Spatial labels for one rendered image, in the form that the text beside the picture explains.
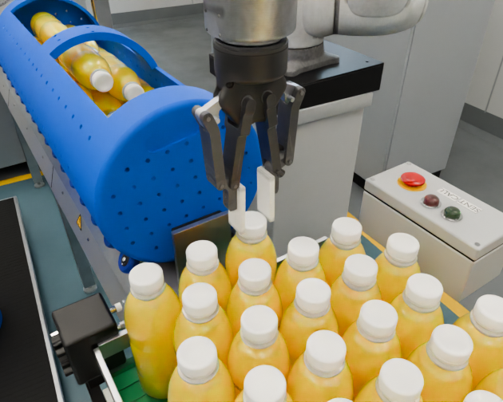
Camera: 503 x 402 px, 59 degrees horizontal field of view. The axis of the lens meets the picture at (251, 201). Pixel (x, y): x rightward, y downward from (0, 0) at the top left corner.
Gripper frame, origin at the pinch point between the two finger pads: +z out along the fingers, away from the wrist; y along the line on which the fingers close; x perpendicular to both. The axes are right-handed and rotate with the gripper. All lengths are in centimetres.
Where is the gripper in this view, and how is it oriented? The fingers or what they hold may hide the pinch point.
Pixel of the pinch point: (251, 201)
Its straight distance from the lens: 56.1
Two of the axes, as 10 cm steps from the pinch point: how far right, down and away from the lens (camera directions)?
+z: 0.0, 8.1, 5.9
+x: 5.5, 4.9, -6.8
